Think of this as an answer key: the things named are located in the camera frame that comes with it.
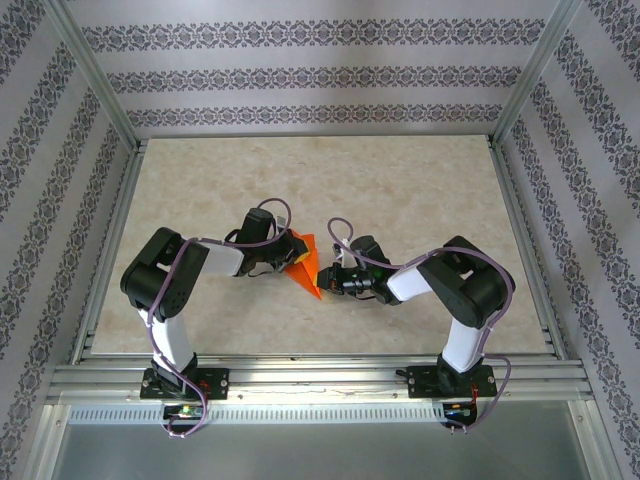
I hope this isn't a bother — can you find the grey metal panel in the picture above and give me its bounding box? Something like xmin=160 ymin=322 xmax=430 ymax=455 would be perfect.
xmin=49 ymin=422 xmax=601 ymax=480

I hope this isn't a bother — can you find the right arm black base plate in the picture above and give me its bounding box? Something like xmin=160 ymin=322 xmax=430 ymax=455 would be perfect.
xmin=407 ymin=364 xmax=497 ymax=400

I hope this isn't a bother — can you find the aluminium frame post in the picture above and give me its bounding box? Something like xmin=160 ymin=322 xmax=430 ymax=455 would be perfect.
xmin=491 ymin=0 xmax=590 ymax=147
xmin=42 ymin=0 xmax=144 ymax=151

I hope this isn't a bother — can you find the grey slotted cable duct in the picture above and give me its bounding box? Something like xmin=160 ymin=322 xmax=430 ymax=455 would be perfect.
xmin=67 ymin=403 xmax=446 ymax=424

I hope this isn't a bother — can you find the aluminium mounting rail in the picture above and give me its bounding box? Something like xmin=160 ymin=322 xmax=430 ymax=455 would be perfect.
xmin=47 ymin=354 xmax=594 ymax=402

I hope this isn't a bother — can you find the aluminium side rail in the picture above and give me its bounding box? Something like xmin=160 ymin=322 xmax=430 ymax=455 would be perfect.
xmin=486 ymin=139 xmax=567 ymax=360
xmin=69 ymin=139 xmax=150 ymax=364

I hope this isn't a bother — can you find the orange paper sheet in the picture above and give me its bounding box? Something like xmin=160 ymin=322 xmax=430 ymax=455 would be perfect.
xmin=283 ymin=230 xmax=324 ymax=302

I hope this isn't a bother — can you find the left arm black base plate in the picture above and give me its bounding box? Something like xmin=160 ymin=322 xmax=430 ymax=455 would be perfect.
xmin=139 ymin=368 xmax=231 ymax=400

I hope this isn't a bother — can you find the aluminium frame beam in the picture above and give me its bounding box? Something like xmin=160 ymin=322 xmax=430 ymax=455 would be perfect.
xmin=567 ymin=399 xmax=624 ymax=480
xmin=19 ymin=402 xmax=71 ymax=480

